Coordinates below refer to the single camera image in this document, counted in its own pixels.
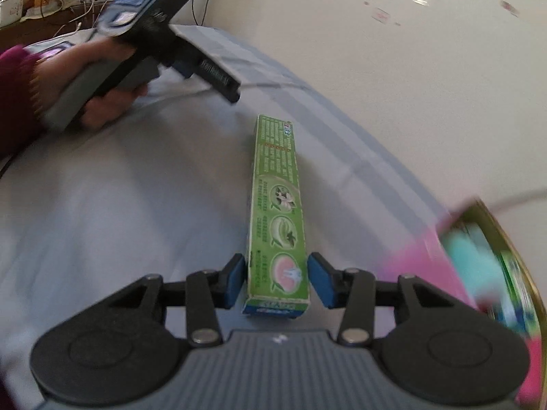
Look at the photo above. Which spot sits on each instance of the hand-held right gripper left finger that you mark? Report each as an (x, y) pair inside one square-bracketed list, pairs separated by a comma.
[(235, 279)]

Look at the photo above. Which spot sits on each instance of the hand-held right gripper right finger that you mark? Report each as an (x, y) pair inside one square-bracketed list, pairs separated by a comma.
[(318, 279)]

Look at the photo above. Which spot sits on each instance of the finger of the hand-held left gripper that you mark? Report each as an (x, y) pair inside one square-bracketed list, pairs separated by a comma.
[(183, 69), (220, 79)]

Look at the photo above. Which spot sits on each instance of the green toothpaste box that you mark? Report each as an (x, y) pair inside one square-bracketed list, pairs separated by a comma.
[(277, 205)]

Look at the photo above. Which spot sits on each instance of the pink tin box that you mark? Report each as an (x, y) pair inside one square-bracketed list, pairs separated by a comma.
[(427, 256)]

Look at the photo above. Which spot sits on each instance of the long teal pencil case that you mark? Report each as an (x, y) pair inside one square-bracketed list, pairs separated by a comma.
[(470, 260)]

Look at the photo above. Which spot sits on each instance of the maroon sleeved left forearm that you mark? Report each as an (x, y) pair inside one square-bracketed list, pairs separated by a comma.
[(17, 94)]

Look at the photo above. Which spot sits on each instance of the person's left hand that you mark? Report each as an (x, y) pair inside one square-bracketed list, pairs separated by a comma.
[(72, 57)]

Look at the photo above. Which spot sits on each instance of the wooden side table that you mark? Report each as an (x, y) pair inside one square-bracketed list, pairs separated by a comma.
[(38, 25)]

